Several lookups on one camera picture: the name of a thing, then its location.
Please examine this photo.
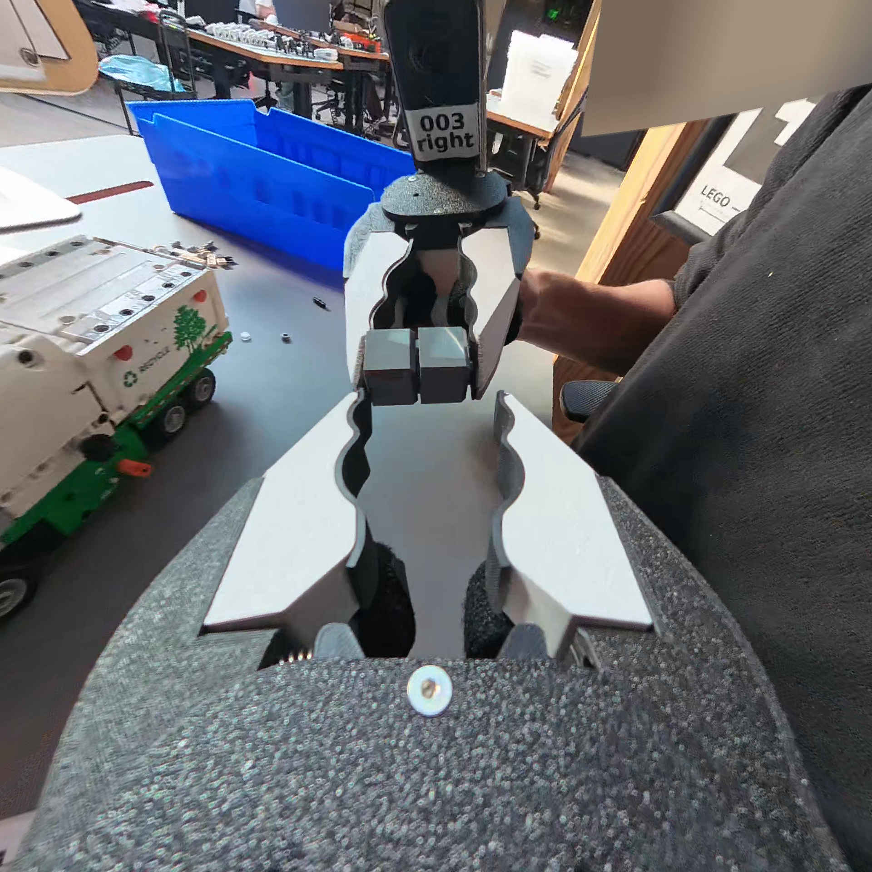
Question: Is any person's right forearm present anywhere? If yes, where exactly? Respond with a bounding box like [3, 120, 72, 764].
[514, 268, 681, 377]

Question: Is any wooden partition panel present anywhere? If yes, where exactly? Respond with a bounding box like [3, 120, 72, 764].
[552, 0, 709, 440]

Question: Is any white stand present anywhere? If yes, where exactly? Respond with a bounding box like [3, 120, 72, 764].
[0, 163, 83, 236]

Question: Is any black chair armrest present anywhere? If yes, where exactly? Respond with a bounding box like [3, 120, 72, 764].
[560, 379, 622, 425]

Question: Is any framed tag sign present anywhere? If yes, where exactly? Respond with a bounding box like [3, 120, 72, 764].
[650, 99, 839, 239]

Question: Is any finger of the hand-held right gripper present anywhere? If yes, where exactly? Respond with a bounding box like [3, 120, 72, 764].
[463, 228, 525, 401]
[344, 232, 411, 403]

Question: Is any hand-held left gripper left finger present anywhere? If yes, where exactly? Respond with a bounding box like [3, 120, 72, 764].
[202, 390, 374, 656]

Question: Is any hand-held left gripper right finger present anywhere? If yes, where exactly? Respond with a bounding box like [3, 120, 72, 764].
[487, 390, 656, 658]

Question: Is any wooden board with instruction sheet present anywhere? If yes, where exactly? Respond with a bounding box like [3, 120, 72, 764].
[0, 0, 99, 96]

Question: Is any white storage box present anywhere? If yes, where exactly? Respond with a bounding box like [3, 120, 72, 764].
[500, 30, 580, 132]

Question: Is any pile of small lego pieces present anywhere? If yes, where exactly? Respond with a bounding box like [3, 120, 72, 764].
[153, 240, 237, 271]

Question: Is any white lego garbage truck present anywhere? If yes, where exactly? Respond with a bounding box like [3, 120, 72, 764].
[0, 235, 234, 624]

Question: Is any teal cloth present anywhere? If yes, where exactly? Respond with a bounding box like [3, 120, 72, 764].
[99, 54, 186, 94]

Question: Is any blue plastic bin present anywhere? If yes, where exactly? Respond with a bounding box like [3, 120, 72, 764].
[126, 99, 416, 273]

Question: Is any background work table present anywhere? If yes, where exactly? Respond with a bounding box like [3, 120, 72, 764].
[184, 20, 392, 134]

